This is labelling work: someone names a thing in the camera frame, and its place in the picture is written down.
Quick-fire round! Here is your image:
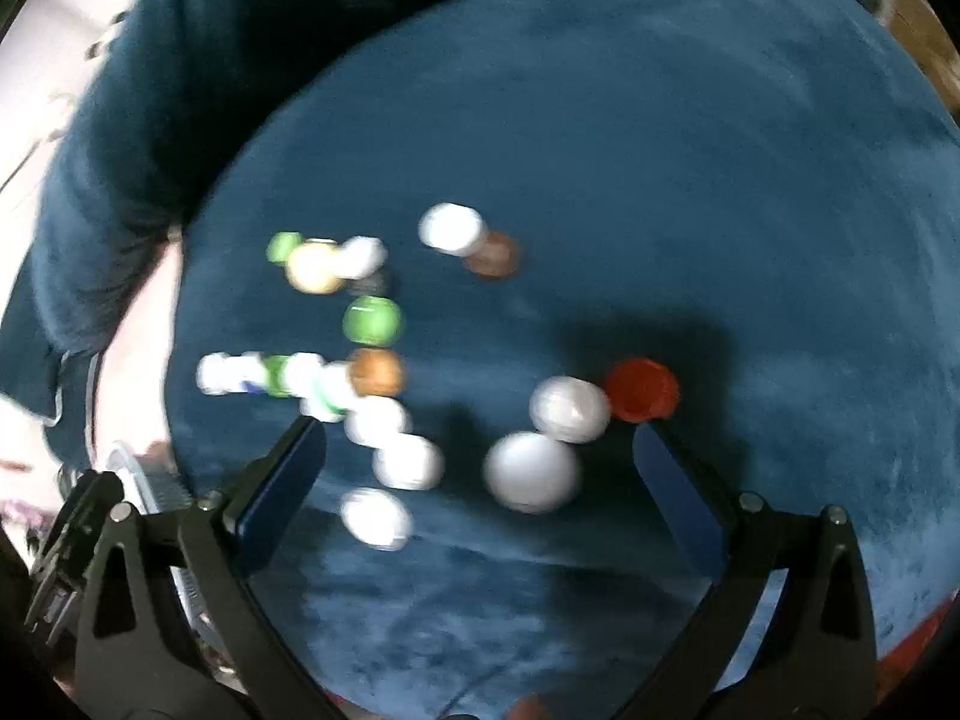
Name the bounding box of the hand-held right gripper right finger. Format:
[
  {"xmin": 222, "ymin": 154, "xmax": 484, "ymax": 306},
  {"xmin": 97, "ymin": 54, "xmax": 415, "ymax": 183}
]
[{"xmin": 632, "ymin": 420, "xmax": 878, "ymax": 720}]

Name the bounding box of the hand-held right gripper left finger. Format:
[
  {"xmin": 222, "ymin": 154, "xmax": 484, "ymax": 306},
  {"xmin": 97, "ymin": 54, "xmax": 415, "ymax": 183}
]
[{"xmin": 75, "ymin": 414, "xmax": 353, "ymax": 720}]

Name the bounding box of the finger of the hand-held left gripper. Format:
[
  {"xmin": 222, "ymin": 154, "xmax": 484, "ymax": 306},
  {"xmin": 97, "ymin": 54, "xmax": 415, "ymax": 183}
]
[{"xmin": 22, "ymin": 469, "xmax": 125, "ymax": 650}]

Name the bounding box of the red bottle cap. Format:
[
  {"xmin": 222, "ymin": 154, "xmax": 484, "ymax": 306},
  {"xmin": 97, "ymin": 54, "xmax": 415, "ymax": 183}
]
[{"xmin": 604, "ymin": 358, "xmax": 682, "ymax": 422}]

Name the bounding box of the orange bottle cap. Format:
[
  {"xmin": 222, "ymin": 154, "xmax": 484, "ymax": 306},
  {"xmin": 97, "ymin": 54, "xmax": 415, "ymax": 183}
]
[{"xmin": 349, "ymin": 349, "xmax": 406, "ymax": 398}]

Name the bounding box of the large white bottle cap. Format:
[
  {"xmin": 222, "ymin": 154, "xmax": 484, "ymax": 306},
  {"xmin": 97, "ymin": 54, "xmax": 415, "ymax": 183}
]
[{"xmin": 482, "ymin": 431, "xmax": 584, "ymax": 515}]

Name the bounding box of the tan bottle cap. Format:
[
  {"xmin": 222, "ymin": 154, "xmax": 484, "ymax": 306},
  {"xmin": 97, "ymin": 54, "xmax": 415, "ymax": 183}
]
[{"xmin": 286, "ymin": 241, "xmax": 347, "ymax": 295}]

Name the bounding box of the brown bottle cap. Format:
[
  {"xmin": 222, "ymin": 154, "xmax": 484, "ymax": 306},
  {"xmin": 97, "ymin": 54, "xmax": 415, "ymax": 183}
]
[{"xmin": 461, "ymin": 232, "xmax": 522, "ymax": 280}]

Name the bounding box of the brown wooden board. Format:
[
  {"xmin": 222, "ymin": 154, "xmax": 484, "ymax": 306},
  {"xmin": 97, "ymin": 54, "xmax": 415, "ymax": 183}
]
[{"xmin": 874, "ymin": 0, "xmax": 960, "ymax": 113}]

